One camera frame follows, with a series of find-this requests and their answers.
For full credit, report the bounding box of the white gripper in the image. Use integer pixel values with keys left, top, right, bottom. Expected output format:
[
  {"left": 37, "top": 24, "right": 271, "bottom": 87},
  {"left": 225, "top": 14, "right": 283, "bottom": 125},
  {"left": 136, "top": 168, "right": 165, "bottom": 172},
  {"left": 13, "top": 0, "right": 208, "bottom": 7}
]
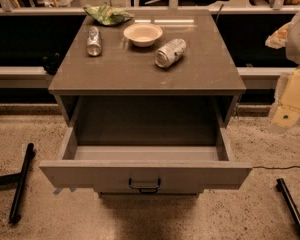
[{"left": 268, "top": 65, "right": 300, "bottom": 133}]

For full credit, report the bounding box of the grey top drawer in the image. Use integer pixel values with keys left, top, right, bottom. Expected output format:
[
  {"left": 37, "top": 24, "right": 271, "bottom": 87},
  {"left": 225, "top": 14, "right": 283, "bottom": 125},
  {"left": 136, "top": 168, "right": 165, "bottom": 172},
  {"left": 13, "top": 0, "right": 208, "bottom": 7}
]
[{"left": 40, "top": 128, "right": 252, "bottom": 195}]

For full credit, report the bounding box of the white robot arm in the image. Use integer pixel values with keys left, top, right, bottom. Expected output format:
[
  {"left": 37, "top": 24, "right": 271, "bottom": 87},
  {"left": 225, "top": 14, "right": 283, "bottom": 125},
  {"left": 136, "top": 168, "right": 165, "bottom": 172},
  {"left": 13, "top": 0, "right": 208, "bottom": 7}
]
[{"left": 265, "top": 11, "right": 300, "bottom": 133}]

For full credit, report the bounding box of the black stand leg right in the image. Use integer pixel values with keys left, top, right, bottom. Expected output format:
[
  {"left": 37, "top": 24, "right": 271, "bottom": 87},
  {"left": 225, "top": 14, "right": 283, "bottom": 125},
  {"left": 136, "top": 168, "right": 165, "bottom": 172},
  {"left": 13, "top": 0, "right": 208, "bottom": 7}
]
[{"left": 276, "top": 178, "right": 300, "bottom": 234}]

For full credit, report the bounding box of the black stand leg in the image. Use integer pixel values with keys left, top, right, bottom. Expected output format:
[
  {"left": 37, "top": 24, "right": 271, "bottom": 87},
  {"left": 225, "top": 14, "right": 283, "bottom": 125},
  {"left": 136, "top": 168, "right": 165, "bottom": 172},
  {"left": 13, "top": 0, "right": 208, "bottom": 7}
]
[
  {"left": 276, "top": 178, "right": 300, "bottom": 234},
  {"left": 0, "top": 143, "right": 36, "bottom": 224}
]

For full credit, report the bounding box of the white green soda can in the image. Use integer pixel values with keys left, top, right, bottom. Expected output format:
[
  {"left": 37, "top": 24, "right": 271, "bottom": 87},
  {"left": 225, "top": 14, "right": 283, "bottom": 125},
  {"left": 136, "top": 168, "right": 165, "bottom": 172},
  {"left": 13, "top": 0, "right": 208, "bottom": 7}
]
[{"left": 155, "top": 38, "right": 187, "bottom": 68}]

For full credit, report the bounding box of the white paper bowl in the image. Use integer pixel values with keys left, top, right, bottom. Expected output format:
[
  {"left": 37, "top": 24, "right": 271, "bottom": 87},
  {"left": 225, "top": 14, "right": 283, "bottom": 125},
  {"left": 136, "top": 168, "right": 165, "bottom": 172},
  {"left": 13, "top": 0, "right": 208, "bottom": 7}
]
[{"left": 123, "top": 23, "right": 163, "bottom": 47}]

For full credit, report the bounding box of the grey cabinet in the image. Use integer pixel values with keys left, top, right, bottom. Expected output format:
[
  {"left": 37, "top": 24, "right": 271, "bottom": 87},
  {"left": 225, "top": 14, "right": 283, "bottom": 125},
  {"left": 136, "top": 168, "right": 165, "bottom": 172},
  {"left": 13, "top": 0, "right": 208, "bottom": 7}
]
[{"left": 48, "top": 9, "right": 247, "bottom": 199}]

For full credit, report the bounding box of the silver slim can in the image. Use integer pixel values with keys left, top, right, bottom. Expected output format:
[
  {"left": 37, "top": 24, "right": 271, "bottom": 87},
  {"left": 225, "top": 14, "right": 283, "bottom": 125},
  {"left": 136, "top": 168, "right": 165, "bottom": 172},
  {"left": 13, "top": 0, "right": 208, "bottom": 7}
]
[{"left": 86, "top": 26, "right": 102, "bottom": 56}]

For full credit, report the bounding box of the green chip bag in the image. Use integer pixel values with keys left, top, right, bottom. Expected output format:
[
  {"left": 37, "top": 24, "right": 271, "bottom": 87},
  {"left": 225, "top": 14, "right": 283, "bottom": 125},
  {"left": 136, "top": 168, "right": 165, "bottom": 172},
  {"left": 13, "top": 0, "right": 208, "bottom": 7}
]
[{"left": 83, "top": 4, "right": 133, "bottom": 26}]

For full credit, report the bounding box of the blue tape cross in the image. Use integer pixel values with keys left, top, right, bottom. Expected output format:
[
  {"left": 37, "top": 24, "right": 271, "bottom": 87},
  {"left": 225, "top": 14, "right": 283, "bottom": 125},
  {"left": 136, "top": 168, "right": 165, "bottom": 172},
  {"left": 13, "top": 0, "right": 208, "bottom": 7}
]
[{"left": 53, "top": 188, "right": 76, "bottom": 195}]

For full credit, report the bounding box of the black object on ledge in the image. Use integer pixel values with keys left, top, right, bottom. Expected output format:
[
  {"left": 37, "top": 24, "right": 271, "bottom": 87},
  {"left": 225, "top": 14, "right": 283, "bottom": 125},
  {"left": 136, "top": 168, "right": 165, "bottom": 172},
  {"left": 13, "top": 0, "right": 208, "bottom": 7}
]
[{"left": 42, "top": 53, "right": 60, "bottom": 75}]

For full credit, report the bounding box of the black stand leg left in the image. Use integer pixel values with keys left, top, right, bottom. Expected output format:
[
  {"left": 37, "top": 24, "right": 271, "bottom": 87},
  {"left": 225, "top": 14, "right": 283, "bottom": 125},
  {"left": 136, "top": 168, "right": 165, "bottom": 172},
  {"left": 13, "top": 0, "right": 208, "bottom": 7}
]
[{"left": 0, "top": 143, "right": 36, "bottom": 224}]

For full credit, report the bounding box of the black floor cable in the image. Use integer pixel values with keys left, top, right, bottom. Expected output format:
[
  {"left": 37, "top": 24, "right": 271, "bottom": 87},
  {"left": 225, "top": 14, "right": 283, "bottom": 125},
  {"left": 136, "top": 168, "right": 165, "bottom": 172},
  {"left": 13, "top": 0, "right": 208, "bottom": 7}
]
[{"left": 252, "top": 164, "right": 300, "bottom": 170}]

